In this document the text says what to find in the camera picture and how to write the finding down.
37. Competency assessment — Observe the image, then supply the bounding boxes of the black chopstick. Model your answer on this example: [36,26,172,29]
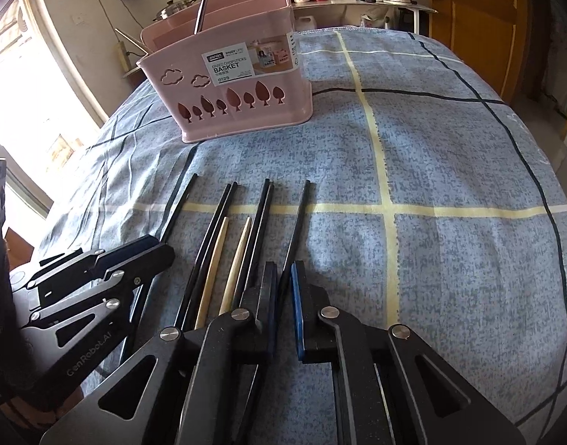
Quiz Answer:
[184,182,238,332]
[174,184,232,332]
[237,184,276,445]
[232,178,271,309]
[276,180,311,290]

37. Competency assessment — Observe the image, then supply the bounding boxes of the pink plastic chopstick basket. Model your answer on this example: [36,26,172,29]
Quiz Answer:
[136,0,314,144]

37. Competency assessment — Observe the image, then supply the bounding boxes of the blue checked bedsheet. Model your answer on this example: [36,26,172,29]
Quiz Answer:
[33,28,567,445]

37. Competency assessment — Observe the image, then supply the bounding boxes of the metal-edged side table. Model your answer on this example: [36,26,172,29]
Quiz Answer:
[291,0,438,35]

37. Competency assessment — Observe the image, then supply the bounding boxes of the wooden door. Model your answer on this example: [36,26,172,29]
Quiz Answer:
[426,0,531,105]

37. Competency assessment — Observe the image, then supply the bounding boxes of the wooden chopstick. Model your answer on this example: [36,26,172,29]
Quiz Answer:
[218,216,251,317]
[194,216,230,331]

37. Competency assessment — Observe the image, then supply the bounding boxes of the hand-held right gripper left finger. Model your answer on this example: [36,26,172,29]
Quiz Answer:
[39,262,278,445]

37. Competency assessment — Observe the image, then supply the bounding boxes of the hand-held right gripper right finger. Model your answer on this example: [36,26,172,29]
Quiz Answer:
[290,260,527,445]

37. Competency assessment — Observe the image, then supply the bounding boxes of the window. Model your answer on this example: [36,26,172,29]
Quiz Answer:
[0,0,105,205]

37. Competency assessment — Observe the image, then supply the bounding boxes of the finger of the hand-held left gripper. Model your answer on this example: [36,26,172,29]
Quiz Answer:
[29,242,176,331]
[10,234,162,307]

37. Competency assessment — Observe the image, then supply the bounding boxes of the steel pot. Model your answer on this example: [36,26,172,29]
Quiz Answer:
[152,1,192,22]

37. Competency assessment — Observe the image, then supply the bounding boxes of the metal chopstick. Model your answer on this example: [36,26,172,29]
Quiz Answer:
[115,28,149,55]
[194,0,217,35]

